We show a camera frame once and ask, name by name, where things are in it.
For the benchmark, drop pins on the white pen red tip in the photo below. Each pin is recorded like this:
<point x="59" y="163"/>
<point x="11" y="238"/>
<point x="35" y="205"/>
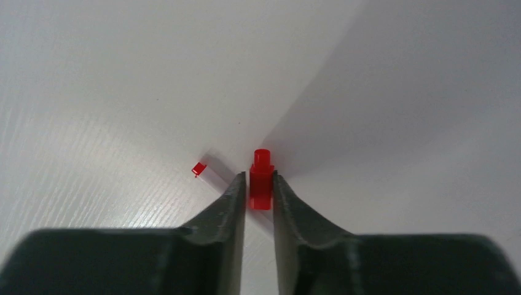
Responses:
<point x="216" y="176"/>

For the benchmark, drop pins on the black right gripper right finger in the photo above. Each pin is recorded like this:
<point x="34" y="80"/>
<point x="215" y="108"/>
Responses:
<point x="315" y="256"/>

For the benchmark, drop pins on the red pen cap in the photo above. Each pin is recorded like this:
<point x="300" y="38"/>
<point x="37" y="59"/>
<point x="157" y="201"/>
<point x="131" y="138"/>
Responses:
<point x="261" y="181"/>

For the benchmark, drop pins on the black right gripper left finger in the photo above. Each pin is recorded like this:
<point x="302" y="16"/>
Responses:
<point x="202" y="256"/>

